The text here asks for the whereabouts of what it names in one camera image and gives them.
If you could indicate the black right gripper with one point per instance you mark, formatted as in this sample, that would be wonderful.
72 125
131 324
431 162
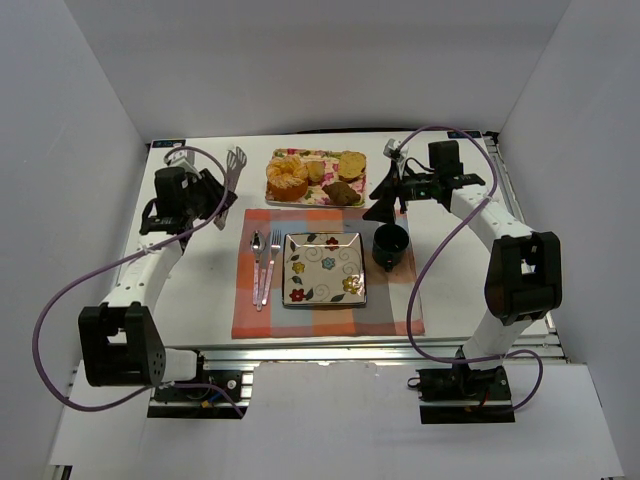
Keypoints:
396 185

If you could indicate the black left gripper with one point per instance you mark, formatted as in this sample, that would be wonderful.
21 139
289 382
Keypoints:
218 196

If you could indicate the white plastic tongs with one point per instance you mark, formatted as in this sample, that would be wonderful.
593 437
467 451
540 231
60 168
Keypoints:
236 162

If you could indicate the orange bundt cake bread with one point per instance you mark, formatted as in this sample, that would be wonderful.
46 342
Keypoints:
287 178

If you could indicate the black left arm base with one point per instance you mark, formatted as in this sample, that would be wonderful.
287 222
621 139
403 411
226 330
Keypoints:
219 391

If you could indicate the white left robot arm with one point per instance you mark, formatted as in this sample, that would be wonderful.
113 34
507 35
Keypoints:
120 342

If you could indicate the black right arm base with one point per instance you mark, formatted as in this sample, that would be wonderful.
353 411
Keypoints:
458 395

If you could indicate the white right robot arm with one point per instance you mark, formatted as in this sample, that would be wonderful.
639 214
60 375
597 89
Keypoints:
524 279

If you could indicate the round seeded bread bun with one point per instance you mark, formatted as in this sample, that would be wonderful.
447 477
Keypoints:
351 165

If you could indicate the dark brown bread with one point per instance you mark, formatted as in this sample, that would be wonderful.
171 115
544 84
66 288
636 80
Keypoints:
341 194

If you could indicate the dark green mug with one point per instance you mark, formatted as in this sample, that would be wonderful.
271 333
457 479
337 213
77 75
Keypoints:
390 243

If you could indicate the floral serving tray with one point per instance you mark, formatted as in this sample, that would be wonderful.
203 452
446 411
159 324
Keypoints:
315 195

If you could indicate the small yellow muffin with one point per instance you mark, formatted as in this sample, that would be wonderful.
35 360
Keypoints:
315 171

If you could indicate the orange checkered placemat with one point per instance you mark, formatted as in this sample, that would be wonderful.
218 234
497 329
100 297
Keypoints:
388 310

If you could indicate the floral square plate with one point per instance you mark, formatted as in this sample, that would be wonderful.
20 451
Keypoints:
323 269

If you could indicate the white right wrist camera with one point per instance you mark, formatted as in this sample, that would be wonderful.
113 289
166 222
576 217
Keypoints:
394 151

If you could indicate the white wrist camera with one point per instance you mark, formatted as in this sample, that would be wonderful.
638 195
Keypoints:
184 159
394 151

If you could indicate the silver spoon pink handle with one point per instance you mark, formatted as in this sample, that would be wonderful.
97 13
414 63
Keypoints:
257 245

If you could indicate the silver fork pink handle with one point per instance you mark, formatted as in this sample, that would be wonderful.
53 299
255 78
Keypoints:
275 248

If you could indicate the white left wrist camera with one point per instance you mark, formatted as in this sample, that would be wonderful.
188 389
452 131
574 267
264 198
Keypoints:
184 159

